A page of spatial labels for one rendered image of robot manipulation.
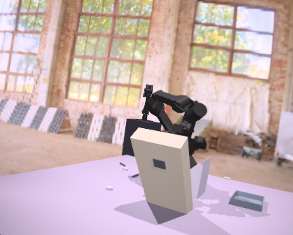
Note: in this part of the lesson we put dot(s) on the beige service panel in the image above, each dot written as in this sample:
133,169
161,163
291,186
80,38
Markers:
164,168

